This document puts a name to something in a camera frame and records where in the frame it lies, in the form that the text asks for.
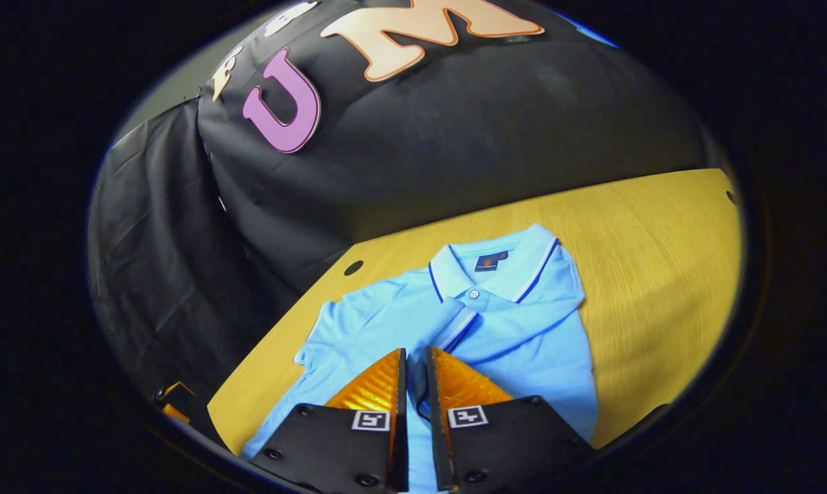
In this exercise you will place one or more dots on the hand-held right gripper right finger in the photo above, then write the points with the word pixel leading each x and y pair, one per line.
pixel 435 446

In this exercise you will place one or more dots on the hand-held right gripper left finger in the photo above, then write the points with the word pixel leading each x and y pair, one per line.
pixel 401 425

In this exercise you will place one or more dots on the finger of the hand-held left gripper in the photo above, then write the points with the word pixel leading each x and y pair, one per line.
pixel 175 412

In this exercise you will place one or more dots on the light blue polo T-shirt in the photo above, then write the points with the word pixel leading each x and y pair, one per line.
pixel 523 343

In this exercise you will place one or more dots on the black backdrop cloth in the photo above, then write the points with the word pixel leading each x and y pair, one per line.
pixel 454 137

